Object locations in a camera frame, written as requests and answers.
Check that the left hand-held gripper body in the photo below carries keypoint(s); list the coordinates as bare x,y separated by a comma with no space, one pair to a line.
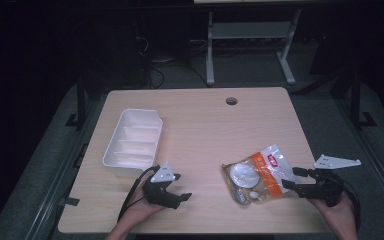
161,195

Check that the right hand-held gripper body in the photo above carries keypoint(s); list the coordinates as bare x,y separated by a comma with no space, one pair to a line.
326,186

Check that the clear orange snack bag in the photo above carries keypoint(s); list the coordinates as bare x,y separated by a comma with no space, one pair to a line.
260,176

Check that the person's left hand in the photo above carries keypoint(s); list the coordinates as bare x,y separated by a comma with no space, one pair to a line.
140,208

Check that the person's right hand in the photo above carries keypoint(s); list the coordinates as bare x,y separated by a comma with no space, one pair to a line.
338,215

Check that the white divided plastic bin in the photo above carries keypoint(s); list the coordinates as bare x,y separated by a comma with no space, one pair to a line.
133,140

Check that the black metal stand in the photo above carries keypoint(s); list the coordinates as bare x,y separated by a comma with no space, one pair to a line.
356,103
81,106

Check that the grey table grommet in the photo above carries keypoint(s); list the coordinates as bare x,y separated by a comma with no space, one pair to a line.
231,101

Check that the black table bracket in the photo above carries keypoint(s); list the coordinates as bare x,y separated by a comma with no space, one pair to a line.
70,201

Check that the white metal desk frame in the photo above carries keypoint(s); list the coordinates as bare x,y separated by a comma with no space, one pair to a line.
250,30

